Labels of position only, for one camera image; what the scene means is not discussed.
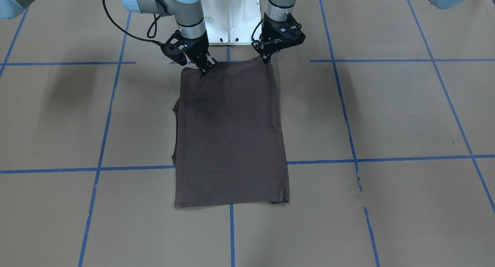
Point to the blue tape horizontal line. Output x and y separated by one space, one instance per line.
167 167
311 61

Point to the dark brown t-shirt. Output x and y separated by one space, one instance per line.
229 141

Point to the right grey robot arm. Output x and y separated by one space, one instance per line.
188 15

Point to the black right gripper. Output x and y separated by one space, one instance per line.
197 50

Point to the blue tape lower horizontal line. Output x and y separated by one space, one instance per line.
311 61

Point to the blue tape centre vertical line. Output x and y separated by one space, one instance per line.
232 236

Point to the blue tape far line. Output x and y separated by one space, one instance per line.
13 41
448 104

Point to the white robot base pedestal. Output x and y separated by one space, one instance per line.
231 22

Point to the blue tape vertical line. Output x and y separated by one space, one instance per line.
101 155
349 132
232 236

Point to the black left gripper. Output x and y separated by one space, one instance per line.
268 36

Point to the blue tape upper horizontal line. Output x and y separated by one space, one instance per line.
167 167

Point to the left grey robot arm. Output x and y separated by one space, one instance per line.
277 9

